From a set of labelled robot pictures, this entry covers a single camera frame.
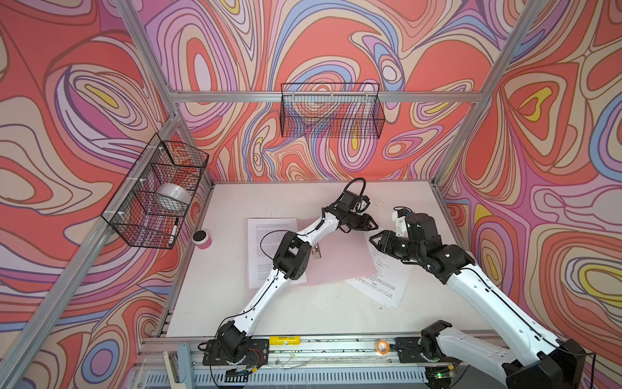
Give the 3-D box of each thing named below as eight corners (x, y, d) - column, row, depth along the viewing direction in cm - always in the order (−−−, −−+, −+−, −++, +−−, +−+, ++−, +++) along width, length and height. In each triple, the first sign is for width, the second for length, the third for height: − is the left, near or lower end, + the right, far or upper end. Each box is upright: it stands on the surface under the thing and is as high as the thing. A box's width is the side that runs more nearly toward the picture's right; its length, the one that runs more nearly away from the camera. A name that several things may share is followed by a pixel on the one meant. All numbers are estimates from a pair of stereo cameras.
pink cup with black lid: (194, 249, 98) (188, 241, 94) (199, 236, 102) (193, 228, 98) (210, 249, 98) (205, 241, 94) (214, 236, 102) (209, 228, 98)
